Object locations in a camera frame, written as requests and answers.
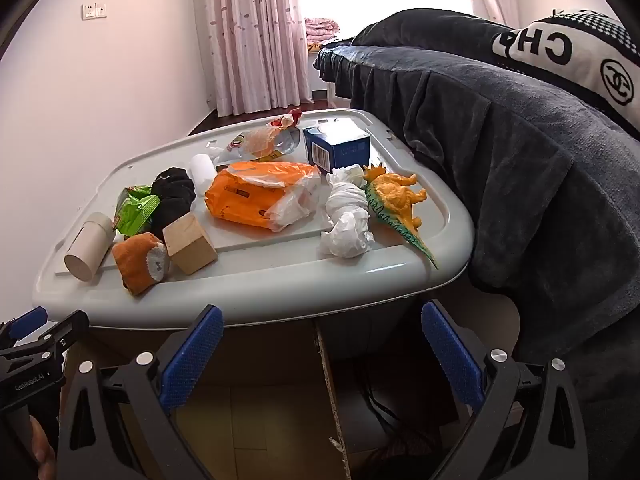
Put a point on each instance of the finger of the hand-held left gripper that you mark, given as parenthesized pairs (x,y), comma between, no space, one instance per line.
(29,321)
(60,335)

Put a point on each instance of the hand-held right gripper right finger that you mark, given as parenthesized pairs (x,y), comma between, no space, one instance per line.
(450,355)

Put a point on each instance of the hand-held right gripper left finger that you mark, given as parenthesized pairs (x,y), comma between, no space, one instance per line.
(192,355)

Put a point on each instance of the brown cardboard box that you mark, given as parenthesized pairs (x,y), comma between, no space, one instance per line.
(260,360)

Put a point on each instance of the cardboard tube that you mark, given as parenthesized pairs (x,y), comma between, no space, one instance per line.
(87,247)

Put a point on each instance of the orange white plush toy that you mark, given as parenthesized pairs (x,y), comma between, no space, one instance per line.
(132,260)

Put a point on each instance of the wooden block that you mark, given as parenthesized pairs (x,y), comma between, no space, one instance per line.
(187,245)

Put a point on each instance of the green snack packet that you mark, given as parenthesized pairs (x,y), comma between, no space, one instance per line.
(135,212)

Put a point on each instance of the white tissue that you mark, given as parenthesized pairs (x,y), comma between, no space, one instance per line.
(347,235)

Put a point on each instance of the black sock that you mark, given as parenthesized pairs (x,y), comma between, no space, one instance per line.
(172,195)

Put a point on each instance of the orange dinosaur toy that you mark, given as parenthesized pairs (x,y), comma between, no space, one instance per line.
(395,197)

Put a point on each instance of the orange plastic bag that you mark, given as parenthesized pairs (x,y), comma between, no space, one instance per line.
(245,195)

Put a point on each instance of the white knotted plastic bag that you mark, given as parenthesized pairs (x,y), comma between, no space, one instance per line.
(345,195)

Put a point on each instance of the person's left hand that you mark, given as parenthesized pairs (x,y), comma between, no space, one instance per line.
(42,447)

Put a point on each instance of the grey plastic bin lid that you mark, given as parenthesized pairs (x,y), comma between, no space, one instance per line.
(280,270)

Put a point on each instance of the white foam roll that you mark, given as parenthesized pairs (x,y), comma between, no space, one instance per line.
(204,172)

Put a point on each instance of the orange printed snack pouch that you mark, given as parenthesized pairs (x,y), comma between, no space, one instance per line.
(260,142)

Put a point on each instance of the dark grey blanket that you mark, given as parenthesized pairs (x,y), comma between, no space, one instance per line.
(500,135)

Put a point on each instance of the blue cardboard carton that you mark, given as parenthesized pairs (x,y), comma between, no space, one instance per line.
(340,150)

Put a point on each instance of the black and white printed pillow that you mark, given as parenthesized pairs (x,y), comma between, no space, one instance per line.
(600,55)

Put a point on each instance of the pink folded quilt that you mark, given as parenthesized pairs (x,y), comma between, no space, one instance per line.
(320,30)

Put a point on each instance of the white wall socket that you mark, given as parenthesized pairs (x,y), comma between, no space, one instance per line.
(94,11)

